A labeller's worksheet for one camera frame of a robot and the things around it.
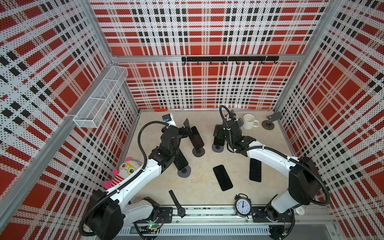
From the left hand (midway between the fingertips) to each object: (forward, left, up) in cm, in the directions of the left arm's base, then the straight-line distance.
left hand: (180, 123), depth 77 cm
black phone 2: (-13, +1, -19) cm, 23 cm away
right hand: (+3, -23, -9) cm, 25 cm away
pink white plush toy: (-16, +32, -20) cm, 41 cm away
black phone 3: (+2, -7, -16) cm, 18 cm away
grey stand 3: (0, -22, -27) cm, 35 cm away
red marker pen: (+41, +23, -30) cm, 56 cm away
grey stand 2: (-3, -9, -27) cm, 29 cm away
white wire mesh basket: (+15, +56, -6) cm, 59 cm away
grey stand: (-15, -1, -28) cm, 31 cm away
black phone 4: (-19, -24, -28) cm, 41 cm away
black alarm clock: (-34, -32, -25) cm, 53 cm away
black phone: (-15, -43, -27) cm, 53 cm away
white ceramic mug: (+19, -45, -20) cm, 53 cm away
